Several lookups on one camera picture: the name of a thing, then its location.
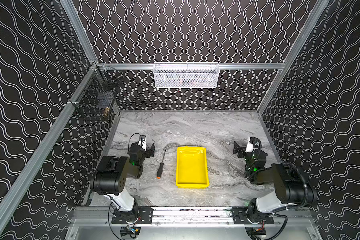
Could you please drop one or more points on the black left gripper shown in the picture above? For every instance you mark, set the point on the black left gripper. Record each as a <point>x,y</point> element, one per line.
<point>148,150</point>

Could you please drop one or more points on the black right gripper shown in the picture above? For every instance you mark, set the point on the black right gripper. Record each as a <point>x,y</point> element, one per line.
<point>240,147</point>

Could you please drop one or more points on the black orange screwdriver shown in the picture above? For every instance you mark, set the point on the black orange screwdriver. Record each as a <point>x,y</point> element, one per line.
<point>160,169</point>

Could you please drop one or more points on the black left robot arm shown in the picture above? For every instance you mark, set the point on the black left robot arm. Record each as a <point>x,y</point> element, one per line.
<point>109,180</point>

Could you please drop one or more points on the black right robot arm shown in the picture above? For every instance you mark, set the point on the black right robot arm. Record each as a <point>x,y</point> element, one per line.
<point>292,189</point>

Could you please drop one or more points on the yellow plastic bin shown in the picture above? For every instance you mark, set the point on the yellow plastic bin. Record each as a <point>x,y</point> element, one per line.
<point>192,168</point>

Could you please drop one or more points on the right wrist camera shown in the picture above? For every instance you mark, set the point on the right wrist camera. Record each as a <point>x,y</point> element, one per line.
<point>253,144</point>

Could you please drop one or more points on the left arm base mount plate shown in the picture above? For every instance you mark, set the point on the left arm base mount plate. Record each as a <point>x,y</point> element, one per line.
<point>141,215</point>

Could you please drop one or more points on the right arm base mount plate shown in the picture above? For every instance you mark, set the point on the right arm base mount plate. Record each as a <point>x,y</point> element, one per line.
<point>243,216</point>

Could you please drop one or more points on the aluminium front rail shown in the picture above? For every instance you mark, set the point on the aluminium front rail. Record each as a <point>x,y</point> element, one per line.
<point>172,217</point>

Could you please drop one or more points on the black wire wall basket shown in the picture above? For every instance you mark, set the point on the black wire wall basket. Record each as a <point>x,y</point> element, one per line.
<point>96,103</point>

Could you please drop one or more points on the white mesh wall basket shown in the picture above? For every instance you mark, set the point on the white mesh wall basket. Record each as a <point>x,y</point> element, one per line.
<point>184,75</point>

